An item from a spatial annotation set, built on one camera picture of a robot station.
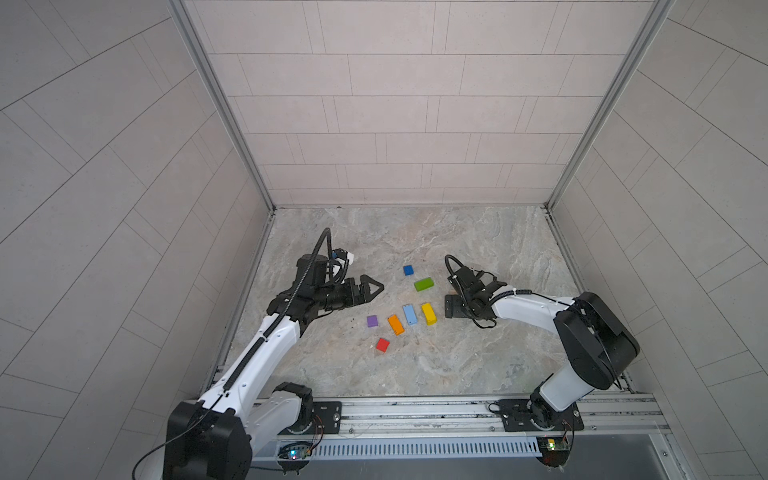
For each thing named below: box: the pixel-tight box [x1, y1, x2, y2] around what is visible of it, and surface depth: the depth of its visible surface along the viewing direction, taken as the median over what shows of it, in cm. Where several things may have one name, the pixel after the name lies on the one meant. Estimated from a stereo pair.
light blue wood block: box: [402, 304, 418, 325], surface depth 90 cm
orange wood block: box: [388, 314, 405, 336], surface depth 88 cm
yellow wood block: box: [422, 303, 437, 326], surface depth 88 cm
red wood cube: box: [376, 338, 390, 353], surface depth 84 cm
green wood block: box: [414, 277, 434, 292], surface depth 96 cm
